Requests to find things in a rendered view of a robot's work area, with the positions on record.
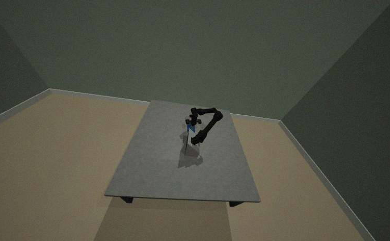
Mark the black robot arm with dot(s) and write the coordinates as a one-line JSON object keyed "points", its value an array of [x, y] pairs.
{"points": [[203, 133]]}

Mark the blue circuit board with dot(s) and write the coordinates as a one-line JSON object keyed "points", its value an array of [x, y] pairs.
{"points": [[191, 127]]}

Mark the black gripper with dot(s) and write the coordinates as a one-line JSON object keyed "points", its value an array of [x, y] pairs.
{"points": [[193, 121]]}

